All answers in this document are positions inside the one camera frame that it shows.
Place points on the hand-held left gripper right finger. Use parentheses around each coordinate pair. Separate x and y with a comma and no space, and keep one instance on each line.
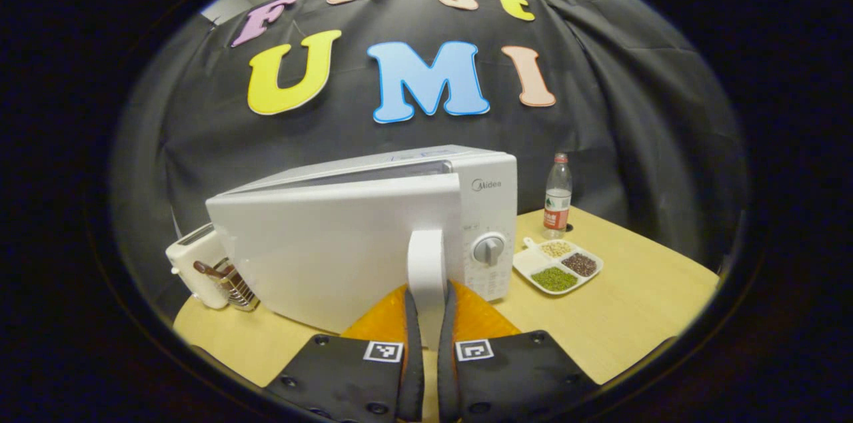
(445,370)

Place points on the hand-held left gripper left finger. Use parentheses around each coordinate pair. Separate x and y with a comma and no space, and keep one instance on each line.
(412,370)

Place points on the white microwave oven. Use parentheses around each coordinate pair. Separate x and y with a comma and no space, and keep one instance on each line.
(320,256)

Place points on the white divided tray of beans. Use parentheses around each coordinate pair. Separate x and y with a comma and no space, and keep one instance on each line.
(533,263)

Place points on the clear bottle with red label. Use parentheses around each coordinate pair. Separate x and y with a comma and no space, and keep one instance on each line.
(557,210)

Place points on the white toaster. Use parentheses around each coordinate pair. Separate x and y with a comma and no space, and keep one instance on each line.
(193,263)

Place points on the black backdrop cloth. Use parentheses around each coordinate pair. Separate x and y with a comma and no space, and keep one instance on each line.
(633,110)

